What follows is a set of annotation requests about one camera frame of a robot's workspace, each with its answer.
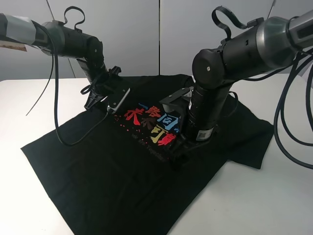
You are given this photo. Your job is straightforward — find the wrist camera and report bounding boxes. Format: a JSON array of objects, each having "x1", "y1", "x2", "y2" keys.
[
  {"x1": 159, "y1": 87, "x2": 193, "y2": 118},
  {"x1": 107, "y1": 88, "x2": 131, "y2": 114}
]

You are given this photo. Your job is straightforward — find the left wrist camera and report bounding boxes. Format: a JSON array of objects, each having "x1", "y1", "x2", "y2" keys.
[{"x1": 107, "y1": 88, "x2": 131, "y2": 114}]

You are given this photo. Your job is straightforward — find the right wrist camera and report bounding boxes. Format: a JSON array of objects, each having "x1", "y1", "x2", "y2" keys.
[{"x1": 159, "y1": 87, "x2": 193, "y2": 118}]

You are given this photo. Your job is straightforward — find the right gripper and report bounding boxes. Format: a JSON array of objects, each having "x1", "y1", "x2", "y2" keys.
[{"x1": 169, "y1": 124, "x2": 218, "y2": 170}]

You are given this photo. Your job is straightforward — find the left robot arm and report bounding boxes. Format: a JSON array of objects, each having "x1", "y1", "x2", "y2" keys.
[{"x1": 0, "y1": 13, "x2": 129, "y2": 111}]

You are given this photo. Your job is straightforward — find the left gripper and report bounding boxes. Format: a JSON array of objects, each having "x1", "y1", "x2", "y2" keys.
[{"x1": 84, "y1": 66, "x2": 122, "y2": 110}]

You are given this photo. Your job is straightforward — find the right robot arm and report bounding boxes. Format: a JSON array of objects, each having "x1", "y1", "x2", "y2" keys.
[{"x1": 161, "y1": 6, "x2": 313, "y2": 161}]

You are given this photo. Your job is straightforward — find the black printed t-shirt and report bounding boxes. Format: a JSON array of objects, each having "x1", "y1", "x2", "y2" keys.
[{"x1": 22, "y1": 74, "x2": 273, "y2": 235}]

